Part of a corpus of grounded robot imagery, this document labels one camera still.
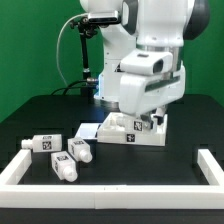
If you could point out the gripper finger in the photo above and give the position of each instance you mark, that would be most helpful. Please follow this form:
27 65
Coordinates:
159 115

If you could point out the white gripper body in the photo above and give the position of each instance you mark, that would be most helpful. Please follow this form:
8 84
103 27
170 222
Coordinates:
142 94

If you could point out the white square tabletop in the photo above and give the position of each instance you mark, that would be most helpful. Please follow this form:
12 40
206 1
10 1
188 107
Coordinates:
153 135

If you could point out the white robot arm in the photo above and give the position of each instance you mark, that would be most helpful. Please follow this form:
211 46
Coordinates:
143 41

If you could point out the white paper sheet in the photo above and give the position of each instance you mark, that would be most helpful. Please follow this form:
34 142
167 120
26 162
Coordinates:
88 131

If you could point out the white U-shaped fence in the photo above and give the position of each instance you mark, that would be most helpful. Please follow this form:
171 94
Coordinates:
15 195

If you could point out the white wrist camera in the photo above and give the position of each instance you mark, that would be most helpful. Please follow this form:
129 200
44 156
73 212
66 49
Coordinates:
147 62

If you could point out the black camera stand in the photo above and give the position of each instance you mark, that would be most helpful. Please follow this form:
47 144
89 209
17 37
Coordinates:
86 31

